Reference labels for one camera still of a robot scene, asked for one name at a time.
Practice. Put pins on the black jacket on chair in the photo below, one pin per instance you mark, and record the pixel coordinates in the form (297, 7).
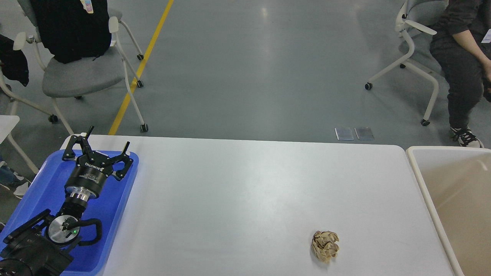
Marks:
(69, 32)

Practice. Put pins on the far right chair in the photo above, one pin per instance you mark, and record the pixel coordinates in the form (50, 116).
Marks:
(414, 26)

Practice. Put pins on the black garment at left edge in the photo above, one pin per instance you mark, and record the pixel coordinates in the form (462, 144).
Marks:
(14, 64)

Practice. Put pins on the right metal floor plate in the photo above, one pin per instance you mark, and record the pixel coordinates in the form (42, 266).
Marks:
(364, 133)

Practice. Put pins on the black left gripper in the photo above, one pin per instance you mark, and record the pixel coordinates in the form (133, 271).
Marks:
(90, 173)

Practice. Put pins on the blue plastic tray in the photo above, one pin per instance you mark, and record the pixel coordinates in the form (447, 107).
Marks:
(76, 207)

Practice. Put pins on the left metal floor plate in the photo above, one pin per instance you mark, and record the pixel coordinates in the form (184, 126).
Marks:
(344, 133)

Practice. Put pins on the crumpled brown paper ball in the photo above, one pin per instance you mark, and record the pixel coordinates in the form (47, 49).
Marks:
(324, 245)

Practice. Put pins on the metal floor plate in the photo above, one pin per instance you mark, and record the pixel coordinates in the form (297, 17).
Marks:
(344, 133)
(364, 133)

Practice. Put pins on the beige plastic bin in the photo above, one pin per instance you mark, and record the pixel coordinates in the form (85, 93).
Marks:
(456, 186)

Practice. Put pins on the seated person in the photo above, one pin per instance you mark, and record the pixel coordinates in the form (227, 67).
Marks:
(464, 56)

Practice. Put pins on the grey chair with white frame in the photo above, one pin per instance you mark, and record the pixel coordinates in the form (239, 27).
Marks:
(87, 75)

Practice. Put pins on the white sneaker at left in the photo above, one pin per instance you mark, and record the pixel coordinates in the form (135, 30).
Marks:
(21, 190)

